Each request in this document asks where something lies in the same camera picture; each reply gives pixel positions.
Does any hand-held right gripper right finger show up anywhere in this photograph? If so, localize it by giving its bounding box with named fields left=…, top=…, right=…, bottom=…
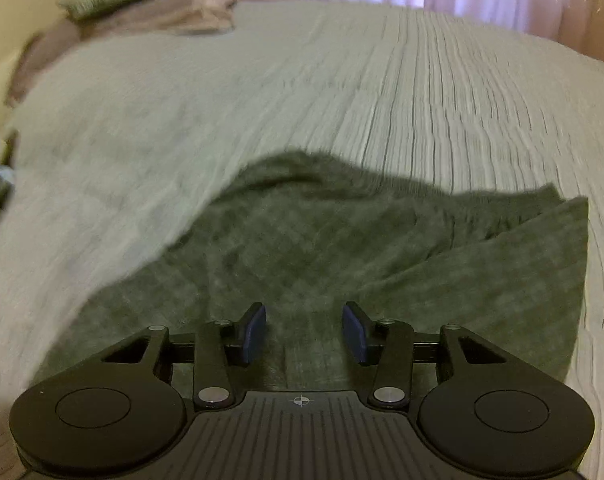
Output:
left=342, top=301, right=510, bottom=407

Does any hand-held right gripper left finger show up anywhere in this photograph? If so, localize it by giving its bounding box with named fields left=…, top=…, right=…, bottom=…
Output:
left=99, top=302, right=267, bottom=410

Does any green waffle knit garment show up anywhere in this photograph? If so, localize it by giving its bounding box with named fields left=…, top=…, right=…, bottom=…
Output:
left=32, top=150, right=590, bottom=396

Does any light grey cloth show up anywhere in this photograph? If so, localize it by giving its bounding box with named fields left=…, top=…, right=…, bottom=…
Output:
left=0, top=30, right=303, bottom=411

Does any striped pale bedspread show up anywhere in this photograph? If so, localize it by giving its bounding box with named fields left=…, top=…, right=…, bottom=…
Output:
left=0, top=0, right=604, bottom=480

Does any folded mauve cloth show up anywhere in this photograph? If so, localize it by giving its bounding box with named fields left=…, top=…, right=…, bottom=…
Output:
left=4, top=0, right=239, bottom=107

